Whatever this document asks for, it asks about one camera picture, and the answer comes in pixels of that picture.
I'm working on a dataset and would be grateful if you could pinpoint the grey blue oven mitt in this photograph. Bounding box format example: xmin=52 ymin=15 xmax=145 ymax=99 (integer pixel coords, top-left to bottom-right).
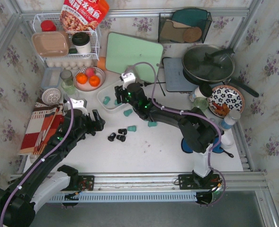
xmin=181 ymin=136 xmax=234 ymax=158

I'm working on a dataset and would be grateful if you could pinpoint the glass pan lid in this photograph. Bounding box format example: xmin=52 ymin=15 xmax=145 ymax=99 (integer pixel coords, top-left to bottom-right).
xmin=181 ymin=44 xmax=235 ymax=82

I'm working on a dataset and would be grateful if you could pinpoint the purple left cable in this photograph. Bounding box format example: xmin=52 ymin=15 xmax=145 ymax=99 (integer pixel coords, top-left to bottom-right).
xmin=0 ymin=96 xmax=76 ymax=225

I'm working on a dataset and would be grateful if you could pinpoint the beige plastic container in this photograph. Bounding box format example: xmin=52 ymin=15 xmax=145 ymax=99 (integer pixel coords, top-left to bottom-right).
xmin=32 ymin=31 xmax=70 ymax=58

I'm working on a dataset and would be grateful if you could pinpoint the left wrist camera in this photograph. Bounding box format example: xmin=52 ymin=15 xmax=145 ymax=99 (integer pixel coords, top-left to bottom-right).
xmin=63 ymin=96 xmax=88 ymax=115

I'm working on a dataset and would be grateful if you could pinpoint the left orange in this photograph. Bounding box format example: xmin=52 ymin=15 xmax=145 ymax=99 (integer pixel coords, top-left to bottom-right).
xmin=76 ymin=73 xmax=88 ymax=84

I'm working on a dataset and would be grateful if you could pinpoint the grey glass tumbler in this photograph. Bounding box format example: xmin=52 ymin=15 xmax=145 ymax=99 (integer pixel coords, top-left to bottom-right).
xmin=60 ymin=70 xmax=73 ymax=86

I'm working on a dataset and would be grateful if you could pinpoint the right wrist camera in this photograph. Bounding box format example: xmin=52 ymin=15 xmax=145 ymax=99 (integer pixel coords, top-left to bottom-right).
xmin=120 ymin=72 xmax=136 ymax=90

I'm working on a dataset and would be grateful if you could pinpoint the green cutting board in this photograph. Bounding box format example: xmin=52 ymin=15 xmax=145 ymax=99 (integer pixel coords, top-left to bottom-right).
xmin=105 ymin=32 xmax=163 ymax=83

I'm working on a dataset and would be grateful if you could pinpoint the white round strainer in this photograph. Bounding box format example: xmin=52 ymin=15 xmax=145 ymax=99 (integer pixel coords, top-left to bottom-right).
xmin=42 ymin=88 xmax=61 ymax=105

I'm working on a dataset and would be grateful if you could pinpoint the green glass tumbler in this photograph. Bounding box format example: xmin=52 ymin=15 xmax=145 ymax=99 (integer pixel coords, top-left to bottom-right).
xmin=61 ymin=81 xmax=76 ymax=95

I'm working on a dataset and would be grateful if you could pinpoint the green glass cup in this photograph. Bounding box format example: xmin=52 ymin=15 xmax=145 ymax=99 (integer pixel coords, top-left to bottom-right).
xmin=193 ymin=97 xmax=209 ymax=111

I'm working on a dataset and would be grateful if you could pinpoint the white coffee cup black lid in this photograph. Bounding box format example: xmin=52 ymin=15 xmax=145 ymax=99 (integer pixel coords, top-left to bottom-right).
xmin=72 ymin=32 xmax=91 ymax=54

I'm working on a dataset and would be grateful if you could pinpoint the red striped towel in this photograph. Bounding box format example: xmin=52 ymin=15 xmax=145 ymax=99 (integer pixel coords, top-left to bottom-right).
xmin=19 ymin=99 xmax=63 ymax=155

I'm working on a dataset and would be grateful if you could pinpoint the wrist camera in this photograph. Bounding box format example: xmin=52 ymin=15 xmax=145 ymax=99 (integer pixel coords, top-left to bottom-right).
xmin=63 ymin=96 xmax=88 ymax=115
xmin=120 ymin=72 xmax=136 ymax=90

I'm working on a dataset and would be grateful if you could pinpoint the orange sponge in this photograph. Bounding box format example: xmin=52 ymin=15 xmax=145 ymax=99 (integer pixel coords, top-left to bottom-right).
xmin=97 ymin=57 xmax=106 ymax=70

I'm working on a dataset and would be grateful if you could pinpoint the white wire rack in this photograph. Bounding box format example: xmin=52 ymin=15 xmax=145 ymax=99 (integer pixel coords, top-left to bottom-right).
xmin=31 ymin=13 xmax=100 ymax=61

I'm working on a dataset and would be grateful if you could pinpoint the right orange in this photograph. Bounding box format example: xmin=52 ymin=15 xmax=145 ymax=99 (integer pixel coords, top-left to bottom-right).
xmin=89 ymin=75 xmax=100 ymax=87

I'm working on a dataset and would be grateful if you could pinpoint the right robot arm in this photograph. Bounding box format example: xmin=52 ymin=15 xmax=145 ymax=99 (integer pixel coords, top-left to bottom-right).
xmin=115 ymin=83 xmax=221 ymax=178

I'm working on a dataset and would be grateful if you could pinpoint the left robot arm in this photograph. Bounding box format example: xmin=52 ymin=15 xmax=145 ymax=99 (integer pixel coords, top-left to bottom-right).
xmin=0 ymin=109 xmax=105 ymax=227

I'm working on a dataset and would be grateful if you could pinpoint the grey induction cooker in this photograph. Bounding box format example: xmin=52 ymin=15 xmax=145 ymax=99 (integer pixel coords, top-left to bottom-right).
xmin=162 ymin=57 xmax=198 ymax=92

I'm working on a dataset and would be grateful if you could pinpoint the black mesh organizer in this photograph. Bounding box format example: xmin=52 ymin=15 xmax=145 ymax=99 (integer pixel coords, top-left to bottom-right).
xmin=158 ymin=11 xmax=212 ymax=44

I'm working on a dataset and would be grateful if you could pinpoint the egg tray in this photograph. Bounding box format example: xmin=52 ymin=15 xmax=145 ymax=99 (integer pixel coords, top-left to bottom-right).
xmin=45 ymin=59 xmax=97 ymax=70

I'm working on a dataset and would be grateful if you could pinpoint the black capsule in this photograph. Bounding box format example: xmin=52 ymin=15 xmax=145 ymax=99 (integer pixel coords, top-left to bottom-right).
xmin=108 ymin=132 xmax=116 ymax=142
xmin=116 ymin=134 xmax=126 ymax=142
xmin=118 ymin=129 xmax=127 ymax=135

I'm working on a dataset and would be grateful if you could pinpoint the pink peach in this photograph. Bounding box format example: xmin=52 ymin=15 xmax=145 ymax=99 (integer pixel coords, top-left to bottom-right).
xmin=85 ymin=67 xmax=95 ymax=78

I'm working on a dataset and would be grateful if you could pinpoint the red snack bag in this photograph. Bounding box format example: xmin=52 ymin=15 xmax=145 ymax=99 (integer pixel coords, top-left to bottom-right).
xmin=59 ymin=0 xmax=109 ymax=32

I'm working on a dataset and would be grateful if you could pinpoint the fruit bowl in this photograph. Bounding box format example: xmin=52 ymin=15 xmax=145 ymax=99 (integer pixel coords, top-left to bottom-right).
xmin=73 ymin=67 xmax=106 ymax=92

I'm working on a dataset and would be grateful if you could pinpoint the orange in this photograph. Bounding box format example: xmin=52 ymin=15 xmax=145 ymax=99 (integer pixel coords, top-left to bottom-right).
xmin=76 ymin=73 xmax=88 ymax=84
xmin=89 ymin=75 xmax=100 ymax=87

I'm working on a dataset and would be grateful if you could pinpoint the white storage basket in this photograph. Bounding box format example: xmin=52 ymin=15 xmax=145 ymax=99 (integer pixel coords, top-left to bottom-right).
xmin=97 ymin=81 xmax=126 ymax=114

